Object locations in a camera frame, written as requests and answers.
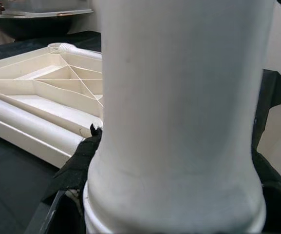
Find black tablecloth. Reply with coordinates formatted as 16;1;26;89
0;30;281;234

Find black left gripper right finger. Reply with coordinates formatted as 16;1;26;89
252;119;281;234

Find white plastic table top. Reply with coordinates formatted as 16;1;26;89
0;42;106;169

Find black wok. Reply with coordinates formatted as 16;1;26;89
0;8;92;41

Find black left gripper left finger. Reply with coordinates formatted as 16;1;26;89
37;123;103;234

